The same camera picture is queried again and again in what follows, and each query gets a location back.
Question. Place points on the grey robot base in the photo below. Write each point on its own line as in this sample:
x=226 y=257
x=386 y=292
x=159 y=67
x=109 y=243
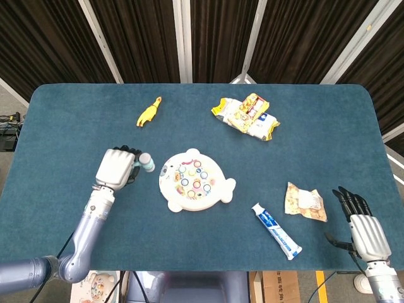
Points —
x=189 y=287

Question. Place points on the crumpled snack bag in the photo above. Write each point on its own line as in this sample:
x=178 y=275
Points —
x=303 y=202

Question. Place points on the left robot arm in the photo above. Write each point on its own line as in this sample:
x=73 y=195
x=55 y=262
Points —
x=93 y=217

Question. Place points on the blue felt table mat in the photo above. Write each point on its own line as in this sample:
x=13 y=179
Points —
x=79 y=126

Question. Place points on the teal toy hammer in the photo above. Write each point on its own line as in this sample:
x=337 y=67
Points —
x=147 y=162

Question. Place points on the white frame pole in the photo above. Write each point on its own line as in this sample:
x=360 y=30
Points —
x=12 y=91
x=394 y=134
x=186 y=41
x=101 y=42
x=359 y=41

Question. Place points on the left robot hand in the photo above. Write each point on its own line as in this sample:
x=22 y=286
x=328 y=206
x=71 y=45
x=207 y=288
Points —
x=113 y=167

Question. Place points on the white fish-shaped toy board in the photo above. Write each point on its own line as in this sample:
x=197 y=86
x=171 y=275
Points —
x=195 y=203

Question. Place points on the yellow rubber chicken toy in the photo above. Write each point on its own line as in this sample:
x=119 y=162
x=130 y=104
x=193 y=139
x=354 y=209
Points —
x=147 y=114

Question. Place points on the white round floor object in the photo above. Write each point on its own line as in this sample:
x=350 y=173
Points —
x=361 y=284

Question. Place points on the yellow biscuit pack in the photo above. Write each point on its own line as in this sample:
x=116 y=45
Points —
x=252 y=105

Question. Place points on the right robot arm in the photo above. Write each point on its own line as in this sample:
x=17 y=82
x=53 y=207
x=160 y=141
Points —
x=385 y=284

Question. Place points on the toy box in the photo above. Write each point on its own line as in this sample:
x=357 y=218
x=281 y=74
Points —
x=101 y=287

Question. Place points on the brown cardboard box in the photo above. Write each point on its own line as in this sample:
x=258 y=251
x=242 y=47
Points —
x=281 y=287

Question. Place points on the yellow white snack bag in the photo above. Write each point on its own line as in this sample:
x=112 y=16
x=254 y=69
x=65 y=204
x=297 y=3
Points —
x=263 y=126

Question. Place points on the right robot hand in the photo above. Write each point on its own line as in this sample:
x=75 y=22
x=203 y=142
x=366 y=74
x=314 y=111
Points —
x=369 y=236

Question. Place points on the dark brown curtain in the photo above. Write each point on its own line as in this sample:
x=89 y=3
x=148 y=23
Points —
x=142 y=38

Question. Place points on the blue white toothpaste tube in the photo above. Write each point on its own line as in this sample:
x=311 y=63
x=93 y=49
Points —
x=274 y=228

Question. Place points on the white light stand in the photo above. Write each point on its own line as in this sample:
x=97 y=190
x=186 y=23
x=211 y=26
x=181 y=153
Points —
x=252 y=38

